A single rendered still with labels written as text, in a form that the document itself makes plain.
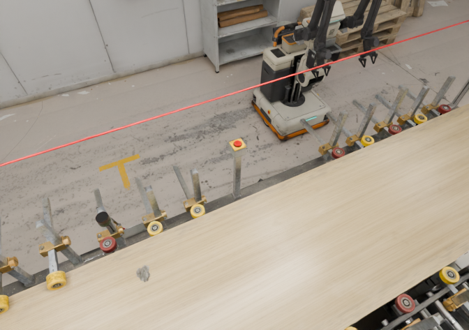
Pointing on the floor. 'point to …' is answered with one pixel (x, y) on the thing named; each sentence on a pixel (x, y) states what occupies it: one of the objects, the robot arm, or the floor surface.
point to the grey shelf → (212, 44)
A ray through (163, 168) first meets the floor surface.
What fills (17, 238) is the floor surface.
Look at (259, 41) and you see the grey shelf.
